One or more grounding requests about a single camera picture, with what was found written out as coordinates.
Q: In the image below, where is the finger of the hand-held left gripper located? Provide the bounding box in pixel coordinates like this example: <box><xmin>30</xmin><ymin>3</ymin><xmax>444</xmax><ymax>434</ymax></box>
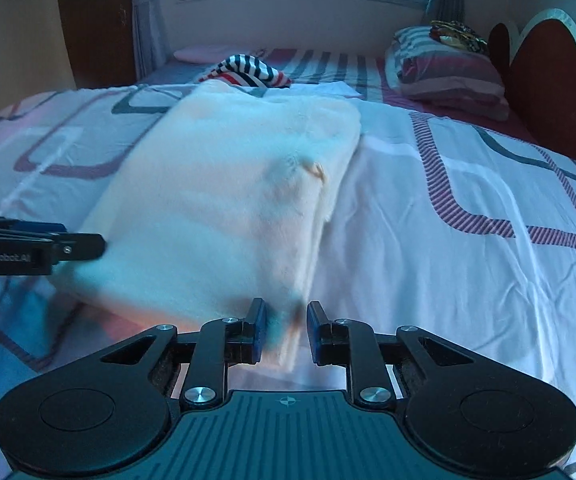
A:
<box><xmin>50</xmin><ymin>232</ymin><xmax>107</xmax><ymax>264</ymax></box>
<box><xmin>0</xmin><ymin>214</ymin><xmax>69</xmax><ymax>236</ymax></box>

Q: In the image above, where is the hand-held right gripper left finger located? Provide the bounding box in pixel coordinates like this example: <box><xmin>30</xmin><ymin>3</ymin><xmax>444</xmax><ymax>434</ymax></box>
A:
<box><xmin>99</xmin><ymin>298</ymin><xmax>269</xmax><ymax>409</ymax></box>

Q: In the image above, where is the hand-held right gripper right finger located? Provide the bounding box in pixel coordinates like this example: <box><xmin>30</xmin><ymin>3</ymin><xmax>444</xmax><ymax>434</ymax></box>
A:
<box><xmin>307</xmin><ymin>301</ymin><xmax>474</xmax><ymax>406</ymax></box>

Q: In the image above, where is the cream knit sweater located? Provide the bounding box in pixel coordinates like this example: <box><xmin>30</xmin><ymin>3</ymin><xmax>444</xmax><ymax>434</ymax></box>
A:
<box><xmin>53</xmin><ymin>79</ymin><xmax>364</xmax><ymax>373</ymax></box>

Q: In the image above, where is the pink patterned white blanket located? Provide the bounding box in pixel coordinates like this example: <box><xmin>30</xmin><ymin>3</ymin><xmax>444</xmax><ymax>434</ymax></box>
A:
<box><xmin>0</xmin><ymin>82</ymin><xmax>576</xmax><ymax>480</ymax></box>

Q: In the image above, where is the brown wooden wardrobe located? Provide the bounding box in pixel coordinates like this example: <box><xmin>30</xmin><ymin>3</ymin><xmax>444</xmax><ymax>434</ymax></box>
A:
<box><xmin>55</xmin><ymin>0</ymin><xmax>136</xmax><ymax>91</ymax></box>

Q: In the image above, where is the small pink pillow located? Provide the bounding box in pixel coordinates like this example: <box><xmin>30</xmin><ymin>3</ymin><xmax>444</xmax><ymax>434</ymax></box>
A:
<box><xmin>174</xmin><ymin>45</ymin><xmax>264</xmax><ymax>65</ymax></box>

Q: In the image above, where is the navy red striped garment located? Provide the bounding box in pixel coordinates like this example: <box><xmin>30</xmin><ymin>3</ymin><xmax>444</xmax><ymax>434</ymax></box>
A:
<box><xmin>199</xmin><ymin>53</ymin><xmax>294</xmax><ymax>91</ymax></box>

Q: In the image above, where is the white folded cloth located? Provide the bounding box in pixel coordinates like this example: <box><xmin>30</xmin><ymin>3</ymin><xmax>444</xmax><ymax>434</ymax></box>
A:
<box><xmin>293</xmin><ymin>80</ymin><xmax>365</xmax><ymax>102</ymax></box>

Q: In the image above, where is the striped bed sheet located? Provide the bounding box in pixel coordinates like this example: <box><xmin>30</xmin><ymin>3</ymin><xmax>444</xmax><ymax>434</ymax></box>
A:
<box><xmin>140</xmin><ymin>47</ymin><xmax>539</xmax><ymax>143</ymax></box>

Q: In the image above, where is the pink striped pillow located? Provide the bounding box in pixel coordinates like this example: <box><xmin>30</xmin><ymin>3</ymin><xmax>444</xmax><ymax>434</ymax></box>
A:
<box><xmin>398</xmin><ymin>55</ymin><xmax>511</xmax><ymax>122</ymax></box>

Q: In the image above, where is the grey striped pillow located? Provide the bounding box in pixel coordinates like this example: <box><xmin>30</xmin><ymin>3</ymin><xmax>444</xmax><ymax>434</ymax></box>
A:
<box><xmin>385</xmin><ymin>26</ymin><xmax>489</xmax><ymax>78</ymax></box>

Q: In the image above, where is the yellow printed cushion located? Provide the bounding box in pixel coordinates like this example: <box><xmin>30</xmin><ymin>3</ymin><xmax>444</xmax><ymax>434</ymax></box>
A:
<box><xmin>429</xmin><ymin>20</ymin><xmax>490</xmax><ymax>56</ymax></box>

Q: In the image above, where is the red white wooden headboard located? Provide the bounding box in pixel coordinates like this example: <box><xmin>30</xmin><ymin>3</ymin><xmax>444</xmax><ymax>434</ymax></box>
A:
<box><xmin>488</xmin><ymin>7</ymin><xmax>576</xmax><ymax>173</ymax></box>

